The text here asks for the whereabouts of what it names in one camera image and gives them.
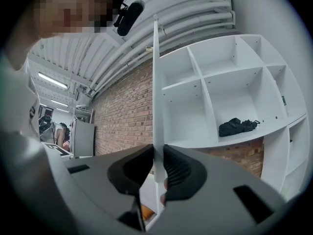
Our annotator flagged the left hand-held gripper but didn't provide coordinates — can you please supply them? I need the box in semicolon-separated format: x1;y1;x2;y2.
41;142;74;158

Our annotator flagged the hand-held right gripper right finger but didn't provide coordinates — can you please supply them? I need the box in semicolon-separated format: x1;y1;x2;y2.
146;144;287;235

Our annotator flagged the person's right hand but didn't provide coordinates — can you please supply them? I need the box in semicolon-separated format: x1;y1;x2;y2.
159;177;170;207

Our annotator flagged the black folded umbrella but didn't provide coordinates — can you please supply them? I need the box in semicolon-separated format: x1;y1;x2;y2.
218;117;260;137

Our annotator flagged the white cabinet door ribbed glass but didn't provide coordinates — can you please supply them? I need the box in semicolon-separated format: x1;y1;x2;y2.
152;13;170;216

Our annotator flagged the orange cushion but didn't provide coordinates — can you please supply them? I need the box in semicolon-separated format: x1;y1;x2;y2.
141;204;155;221

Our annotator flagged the person's head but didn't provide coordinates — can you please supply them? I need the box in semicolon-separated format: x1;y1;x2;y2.
6;0;127;71

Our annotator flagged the person's white shirt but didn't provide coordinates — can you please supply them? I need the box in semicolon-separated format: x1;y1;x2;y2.
2;57;79;235

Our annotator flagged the white cubby shelf unit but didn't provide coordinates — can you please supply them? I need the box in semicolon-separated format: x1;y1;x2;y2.
158;34;309;202

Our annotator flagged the black head camera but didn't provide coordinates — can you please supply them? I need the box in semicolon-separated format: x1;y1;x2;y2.
113;0;145;37

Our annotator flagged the bundle of white ceiling pipes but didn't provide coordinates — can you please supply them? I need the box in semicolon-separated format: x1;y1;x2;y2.
89;0;237;100

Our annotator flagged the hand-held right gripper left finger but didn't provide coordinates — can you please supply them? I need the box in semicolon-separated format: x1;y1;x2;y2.
62;143;156;232

